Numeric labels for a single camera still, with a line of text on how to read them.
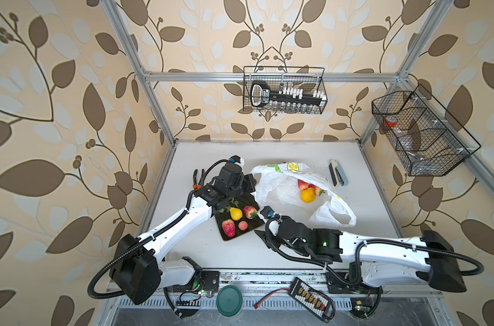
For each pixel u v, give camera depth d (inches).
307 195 36.5
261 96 33.4
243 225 33.4
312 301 27.3
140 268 15.6
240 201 37.5
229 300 24.7
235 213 34.3
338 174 40.1
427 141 28.8
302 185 38.2
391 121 34.8
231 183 24.0
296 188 39.3
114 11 28.5
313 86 37.6
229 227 33.2
